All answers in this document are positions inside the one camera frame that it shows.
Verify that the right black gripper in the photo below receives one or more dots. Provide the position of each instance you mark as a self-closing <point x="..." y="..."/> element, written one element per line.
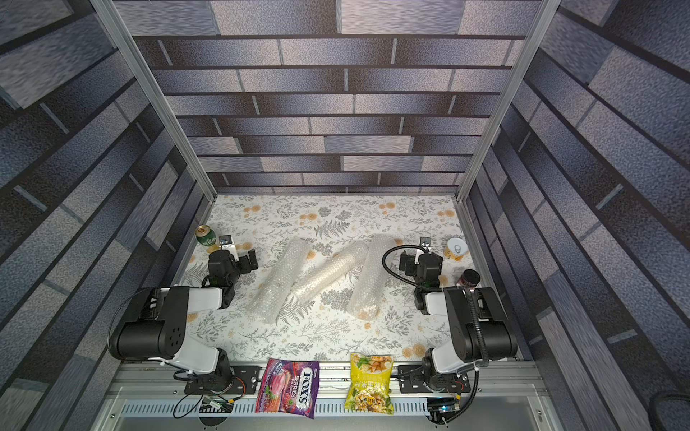
<point x="408" y="263"/>

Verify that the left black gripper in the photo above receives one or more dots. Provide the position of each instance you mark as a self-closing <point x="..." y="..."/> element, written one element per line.
<point x="246" y="267"/>

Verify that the bubble wrap sheet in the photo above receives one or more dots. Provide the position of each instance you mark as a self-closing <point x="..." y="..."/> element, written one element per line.
<point x="371" y="283"/>

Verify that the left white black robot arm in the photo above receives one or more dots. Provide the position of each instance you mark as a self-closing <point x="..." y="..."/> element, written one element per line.
<point x="153" y="325"/>

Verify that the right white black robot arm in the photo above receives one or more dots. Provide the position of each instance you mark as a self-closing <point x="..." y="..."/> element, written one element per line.
<point x="478" y="327"/>

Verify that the white lidded cup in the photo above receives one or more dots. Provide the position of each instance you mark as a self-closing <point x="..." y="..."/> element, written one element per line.
<point x="456" y="249"/>

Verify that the green drink can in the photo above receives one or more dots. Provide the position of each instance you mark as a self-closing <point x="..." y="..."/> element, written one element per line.
<point x="206" y="236"/>

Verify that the dark red jar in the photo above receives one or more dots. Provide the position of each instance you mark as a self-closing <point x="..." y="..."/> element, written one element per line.
<point x="469" y="279"/>

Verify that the yellow snack bag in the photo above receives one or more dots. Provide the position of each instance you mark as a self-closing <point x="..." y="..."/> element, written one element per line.
<point x="370" y="378"/>

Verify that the purple Fox's candy bag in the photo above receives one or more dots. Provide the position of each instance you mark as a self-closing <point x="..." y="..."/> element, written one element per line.
<point x="289" y="387"/>

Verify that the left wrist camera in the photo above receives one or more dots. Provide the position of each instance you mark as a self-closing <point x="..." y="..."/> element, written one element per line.
<point x="226" y="243"/>

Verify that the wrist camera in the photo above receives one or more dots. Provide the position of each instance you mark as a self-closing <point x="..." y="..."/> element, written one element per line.
<point x="226" y="243"/>
<point x="425" y="243"/>

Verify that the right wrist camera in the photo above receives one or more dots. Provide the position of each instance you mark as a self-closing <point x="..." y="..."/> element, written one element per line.
<point x="425" y="243"/>

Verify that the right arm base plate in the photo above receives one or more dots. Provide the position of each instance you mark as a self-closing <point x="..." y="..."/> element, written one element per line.
<point x="416" y="379"/>

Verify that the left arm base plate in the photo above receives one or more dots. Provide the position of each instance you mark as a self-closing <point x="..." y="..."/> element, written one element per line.
<point x="236" y="380"/>

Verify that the aluminium front rail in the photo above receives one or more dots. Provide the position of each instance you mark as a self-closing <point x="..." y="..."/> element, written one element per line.
<point x="509" y="396"/>

